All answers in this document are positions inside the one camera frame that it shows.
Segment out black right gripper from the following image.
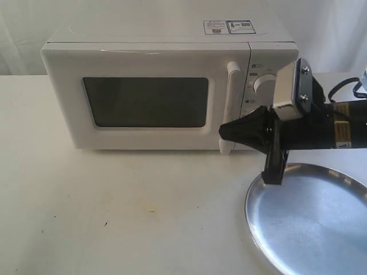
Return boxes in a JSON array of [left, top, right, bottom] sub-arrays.
[[219, 78, 334, 184]]

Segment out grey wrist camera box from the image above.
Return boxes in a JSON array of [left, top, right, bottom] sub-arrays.
[[272, 58, 313, 121]]

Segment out upper white control knob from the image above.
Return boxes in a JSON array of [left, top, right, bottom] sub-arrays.
[[253, 74, 276, 96]]

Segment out white label sticker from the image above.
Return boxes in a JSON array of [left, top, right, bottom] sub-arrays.
[[203, 20, 230, 35]]

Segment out white backdrop curtain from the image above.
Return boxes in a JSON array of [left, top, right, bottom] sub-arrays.
[[1, 1, 366, 76]]

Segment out round steel tray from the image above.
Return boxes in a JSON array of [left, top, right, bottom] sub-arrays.
[[244, 163, 366, 274]]

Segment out white microwave door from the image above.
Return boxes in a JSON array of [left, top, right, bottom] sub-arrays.
[[41, 43, 251, 155]]

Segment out white microwave oven body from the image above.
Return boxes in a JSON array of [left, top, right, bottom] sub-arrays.
[[46, 19, 300, 152]]

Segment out blue label sticker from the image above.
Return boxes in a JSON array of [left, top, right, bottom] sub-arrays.
[[226, 19, 256, 35]]

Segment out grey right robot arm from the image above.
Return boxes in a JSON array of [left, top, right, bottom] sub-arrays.
[[219, 77, 366, 185]]

